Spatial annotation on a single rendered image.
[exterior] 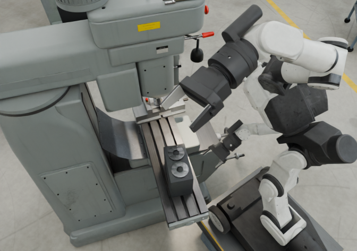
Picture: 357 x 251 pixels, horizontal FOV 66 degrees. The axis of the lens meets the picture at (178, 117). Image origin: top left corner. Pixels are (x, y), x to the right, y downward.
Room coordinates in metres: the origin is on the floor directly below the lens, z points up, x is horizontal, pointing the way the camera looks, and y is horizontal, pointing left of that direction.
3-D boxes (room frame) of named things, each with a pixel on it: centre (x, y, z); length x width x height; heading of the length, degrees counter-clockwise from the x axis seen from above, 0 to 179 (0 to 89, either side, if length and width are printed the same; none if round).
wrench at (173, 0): (1.01, -0.06, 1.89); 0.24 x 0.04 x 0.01; 107
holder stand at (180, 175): (0.71, 0.00, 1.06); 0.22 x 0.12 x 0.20; 12
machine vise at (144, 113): (1.22, 0.14, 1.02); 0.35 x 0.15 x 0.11; 109
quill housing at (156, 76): (1.08, 0.13, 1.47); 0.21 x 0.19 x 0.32; 17
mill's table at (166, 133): (1.06, 0.12, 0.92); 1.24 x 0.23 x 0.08; 17
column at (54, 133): (0.90, 0.72, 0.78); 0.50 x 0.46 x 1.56; 107
